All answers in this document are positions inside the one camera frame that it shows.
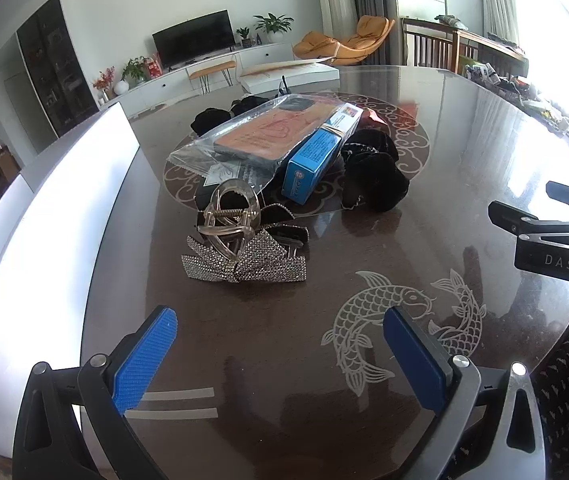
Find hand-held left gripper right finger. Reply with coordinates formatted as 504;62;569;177
383;305;548;480

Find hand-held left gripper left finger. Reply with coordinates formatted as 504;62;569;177
12;305;178;480

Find rhinestone bow hair clip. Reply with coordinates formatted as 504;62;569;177
180;232;308;286

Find clear hair claw clip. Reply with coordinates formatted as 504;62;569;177
196;179;264;262

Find white storage box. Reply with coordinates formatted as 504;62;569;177
0;102;141;461

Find red fan-shaped ornament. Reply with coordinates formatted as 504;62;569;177
362;106;389;127

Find black hair clip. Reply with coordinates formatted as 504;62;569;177
259;202;310;257

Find blue cardboard box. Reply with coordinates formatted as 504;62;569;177
282;104;365;206

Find bagged orange phone case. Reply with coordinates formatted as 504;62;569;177
167;94;365;193

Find pile of small clutter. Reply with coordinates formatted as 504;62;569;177
463;60;569;148

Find wooden side table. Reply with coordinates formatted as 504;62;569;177
452;27;531;79

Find dark wooden chair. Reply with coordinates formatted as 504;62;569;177
401;17;459;74

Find white sheer curtain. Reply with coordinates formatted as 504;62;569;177
477;0;521;47

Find orange lounge chair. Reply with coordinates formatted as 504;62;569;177
292;15;397;66

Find grey and white curtains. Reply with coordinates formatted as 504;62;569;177
313;0;395;67

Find white flat box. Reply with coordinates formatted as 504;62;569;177
238;57;340;92

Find white television cabinet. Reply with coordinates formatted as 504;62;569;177
98;42;306;119

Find red flowers in vase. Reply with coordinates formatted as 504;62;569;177
92;67;118;104

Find bushy green potted plant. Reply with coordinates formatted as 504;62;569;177
121;56;148;84

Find wooden stool with hairpin legs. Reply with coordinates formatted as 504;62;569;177
187;60;238;94

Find dark display cabinet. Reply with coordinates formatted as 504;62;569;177
16;0;100;139

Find large leafy potted plant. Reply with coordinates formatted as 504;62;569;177
253;12;295;44

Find black television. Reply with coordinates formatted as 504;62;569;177
152;10;236;69

